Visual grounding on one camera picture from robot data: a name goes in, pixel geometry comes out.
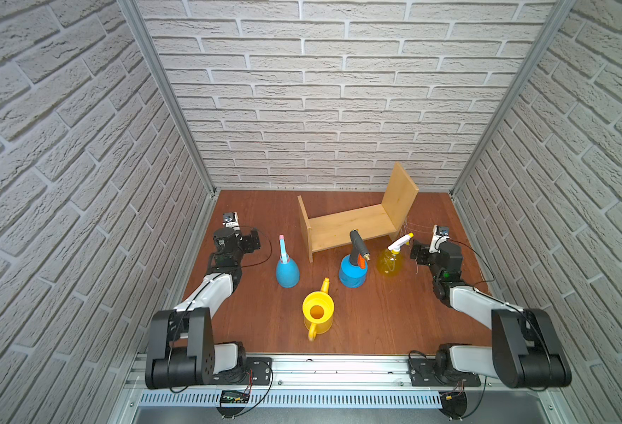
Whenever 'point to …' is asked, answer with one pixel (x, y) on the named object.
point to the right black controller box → (453, 403)
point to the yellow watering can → (318, 311)
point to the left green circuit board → (233, 397)
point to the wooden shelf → (375, 223)
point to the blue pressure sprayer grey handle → (352, 269)
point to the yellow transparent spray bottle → (388, 262)
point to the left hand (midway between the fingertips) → (237, 225)
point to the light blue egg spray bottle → (287, 271)
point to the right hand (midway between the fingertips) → (420, 238)
